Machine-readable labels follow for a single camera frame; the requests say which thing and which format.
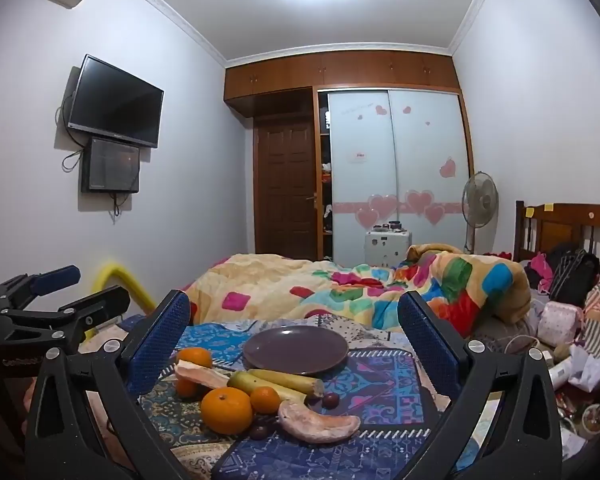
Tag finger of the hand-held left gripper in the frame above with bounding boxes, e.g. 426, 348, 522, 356
0, 285, 132, 348
0, 264, 82, 322

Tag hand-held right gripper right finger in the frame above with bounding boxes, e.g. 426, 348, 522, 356
397, 289, 564, 480

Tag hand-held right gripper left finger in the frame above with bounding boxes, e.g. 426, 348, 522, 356
24, 289, 191, 480

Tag large orange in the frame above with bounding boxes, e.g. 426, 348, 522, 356
200, 387, 255, 436

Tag brown oval plate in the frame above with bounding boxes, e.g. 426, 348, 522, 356
243, 325, 350, 377

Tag yellow banana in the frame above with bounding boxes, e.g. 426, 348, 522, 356
249, 368, 325, 397

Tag small round bread roll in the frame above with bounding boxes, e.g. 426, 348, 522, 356
278, 399, 362, 444

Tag yellow foam tube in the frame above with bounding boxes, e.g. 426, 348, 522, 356
91, 258, 156, 336

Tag patterned blue tablecloth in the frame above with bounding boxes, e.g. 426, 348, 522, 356
80, 312, 486, 480

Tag greenish banana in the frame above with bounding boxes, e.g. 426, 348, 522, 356
227, 371, 308, 406

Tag small white cabinet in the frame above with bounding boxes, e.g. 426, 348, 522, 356
364, 221, 413, 267

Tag small orange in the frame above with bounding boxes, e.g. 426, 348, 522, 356
250, 385, 282, 415

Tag pink clothes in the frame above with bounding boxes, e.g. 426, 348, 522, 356
525, 252, 556, 293

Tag pink quilted bag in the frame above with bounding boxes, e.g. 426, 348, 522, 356
539, 301, 583, 345

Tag colourful patchwork blanket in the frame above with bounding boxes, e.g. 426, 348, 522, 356
182, 244, 531, 338

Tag standing fan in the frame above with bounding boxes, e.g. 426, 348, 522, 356
461, 171, 499, 255

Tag black backpack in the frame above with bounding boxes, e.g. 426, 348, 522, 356
550, 248, 600, 307

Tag wooden bed headboard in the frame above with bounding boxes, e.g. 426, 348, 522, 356
514, 201, 600, 272

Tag brown wooden door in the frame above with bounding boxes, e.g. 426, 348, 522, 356
254, 115, 317, 260

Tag wooden wardrobe with sliding doors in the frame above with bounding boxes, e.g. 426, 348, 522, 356
224, 50, 476, 262

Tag small black wall monitor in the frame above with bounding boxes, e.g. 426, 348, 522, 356
81, 137, 141, 194

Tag wall-mounted black television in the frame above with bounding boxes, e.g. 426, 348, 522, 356
67, 53, 165, 149

